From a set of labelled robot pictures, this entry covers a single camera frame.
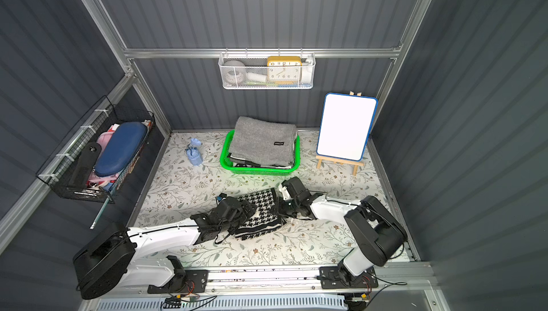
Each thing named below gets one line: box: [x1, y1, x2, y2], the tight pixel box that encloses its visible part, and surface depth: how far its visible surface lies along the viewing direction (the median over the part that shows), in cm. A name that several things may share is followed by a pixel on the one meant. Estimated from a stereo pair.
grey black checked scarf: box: [227, 146, 295, 169], surface depth 98 cm
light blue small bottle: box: [184, 137, 203, 167], surface depth 104 cm
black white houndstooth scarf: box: [234, 187, 287, 241], surface depth 84 cm
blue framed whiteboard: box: [316, 92, 379, 162], surface depth 91 cm
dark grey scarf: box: [229, 116, 297, 167], surface depth 101 cm
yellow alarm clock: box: [266, 56, 303, 84], surface depth 91 cm
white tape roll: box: [222, 59, 246, 86], surface depth 89 cm
